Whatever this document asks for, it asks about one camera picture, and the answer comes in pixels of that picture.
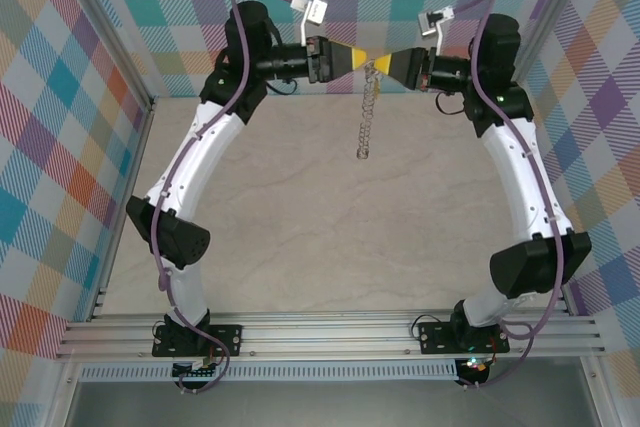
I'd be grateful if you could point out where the small controller board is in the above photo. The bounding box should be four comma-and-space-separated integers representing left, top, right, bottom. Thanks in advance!
172, 359, 221, 382
458, 356, 492, 384

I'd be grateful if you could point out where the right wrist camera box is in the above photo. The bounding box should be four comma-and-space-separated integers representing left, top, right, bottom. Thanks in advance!
418, 6, 457, 56

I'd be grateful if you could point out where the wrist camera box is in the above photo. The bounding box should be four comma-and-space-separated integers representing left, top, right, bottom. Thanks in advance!
289, 0, 330, 48
418, 6, 457, 56

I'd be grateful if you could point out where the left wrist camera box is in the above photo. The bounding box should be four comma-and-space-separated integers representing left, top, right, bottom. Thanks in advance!
289, 0, 330, 48

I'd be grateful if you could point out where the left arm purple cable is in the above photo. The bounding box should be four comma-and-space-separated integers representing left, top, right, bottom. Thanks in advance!
151, 0, 296, 395

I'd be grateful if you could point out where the aluminium side rail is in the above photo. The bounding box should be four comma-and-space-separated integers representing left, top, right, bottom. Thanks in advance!
87, 99, 157, 323
552, 286, 574, 316

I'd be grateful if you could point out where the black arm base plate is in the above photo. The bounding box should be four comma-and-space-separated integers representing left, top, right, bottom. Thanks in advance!
151, 324, 244, 358
417, 320, 511, 356

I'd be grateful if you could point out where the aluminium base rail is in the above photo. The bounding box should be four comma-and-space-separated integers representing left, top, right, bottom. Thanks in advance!
54, 310, 606, 361

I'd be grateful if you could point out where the white slotted cable duct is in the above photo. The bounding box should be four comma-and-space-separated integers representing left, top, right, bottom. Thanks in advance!
79, 359, 459, 382

